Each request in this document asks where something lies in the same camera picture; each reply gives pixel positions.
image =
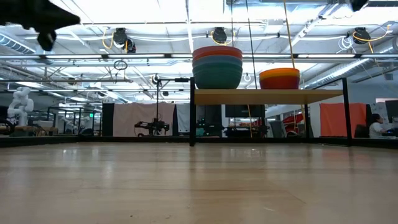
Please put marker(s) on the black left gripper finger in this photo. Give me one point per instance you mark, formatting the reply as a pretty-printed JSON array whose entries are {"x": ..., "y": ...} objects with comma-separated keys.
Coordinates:
[{"x": 68, "y": 20}]

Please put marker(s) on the red large bowl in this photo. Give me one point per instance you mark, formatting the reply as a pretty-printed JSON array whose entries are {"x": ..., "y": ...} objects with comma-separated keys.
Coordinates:
[{"x": 217, "y": 54}]

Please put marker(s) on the teal large bowl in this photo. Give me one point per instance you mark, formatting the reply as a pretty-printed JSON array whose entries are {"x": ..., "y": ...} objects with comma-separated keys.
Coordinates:
[{"x": 217, "y": 79}]

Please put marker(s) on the orange translucent small bowl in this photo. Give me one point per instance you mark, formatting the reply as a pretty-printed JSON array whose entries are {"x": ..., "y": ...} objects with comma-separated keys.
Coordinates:
[{"x": 280, "y": 69}]

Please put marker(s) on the green translucent small bowl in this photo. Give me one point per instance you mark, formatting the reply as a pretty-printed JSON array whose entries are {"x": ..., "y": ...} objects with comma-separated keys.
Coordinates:
[{"x": 280, "y": 84}]

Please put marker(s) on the black background robot arm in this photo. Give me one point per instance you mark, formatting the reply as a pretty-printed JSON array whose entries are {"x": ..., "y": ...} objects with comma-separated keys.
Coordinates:
[{"x": 154, "y": 126}]

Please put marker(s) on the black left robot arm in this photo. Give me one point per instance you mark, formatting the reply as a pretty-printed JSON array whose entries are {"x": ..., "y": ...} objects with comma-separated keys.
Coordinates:
[{"x": 12, "y": 11}]

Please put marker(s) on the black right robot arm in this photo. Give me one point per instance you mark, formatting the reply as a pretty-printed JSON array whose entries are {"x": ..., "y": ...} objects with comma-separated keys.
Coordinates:
[{"x": 359, "y": 3}]

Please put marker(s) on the wooden shelf with black legs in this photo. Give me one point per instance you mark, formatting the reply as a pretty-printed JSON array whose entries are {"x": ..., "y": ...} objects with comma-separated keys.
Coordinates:
[{"x": 264, "y": 96}]

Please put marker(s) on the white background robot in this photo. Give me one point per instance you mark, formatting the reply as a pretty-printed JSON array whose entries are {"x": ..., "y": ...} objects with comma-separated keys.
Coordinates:
[{"x": 20, "y": 105}]

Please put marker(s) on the black partition panel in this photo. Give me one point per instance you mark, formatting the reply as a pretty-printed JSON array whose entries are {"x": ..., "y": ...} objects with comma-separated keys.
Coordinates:
[{"x": 107, "y": 119}]

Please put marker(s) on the beige curtain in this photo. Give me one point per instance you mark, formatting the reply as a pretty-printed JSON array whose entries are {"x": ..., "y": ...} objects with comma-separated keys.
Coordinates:
[{"x": 140, "y": 115}]

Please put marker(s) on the black tripod stand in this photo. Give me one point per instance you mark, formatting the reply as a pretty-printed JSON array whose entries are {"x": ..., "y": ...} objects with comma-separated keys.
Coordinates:
[{"x": 157, "y": 99}]

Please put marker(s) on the black monitor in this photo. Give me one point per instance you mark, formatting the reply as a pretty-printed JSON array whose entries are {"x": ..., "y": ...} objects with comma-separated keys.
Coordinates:
[
  {"x": 245, "y": 110},
  {"x": 391, "y": 110}
]

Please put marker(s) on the orange curtain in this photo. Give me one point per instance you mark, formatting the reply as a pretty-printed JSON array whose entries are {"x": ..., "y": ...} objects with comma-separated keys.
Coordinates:
[{"x": 342, "y": 119}]

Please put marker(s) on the person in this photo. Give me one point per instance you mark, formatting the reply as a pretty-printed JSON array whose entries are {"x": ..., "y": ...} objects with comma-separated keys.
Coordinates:
[{"x": 376, "y": 127}]

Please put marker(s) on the black metal table frame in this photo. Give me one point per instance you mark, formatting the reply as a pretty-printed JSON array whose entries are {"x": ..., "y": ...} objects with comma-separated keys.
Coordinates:
[{"x": 93, "y": 140}]

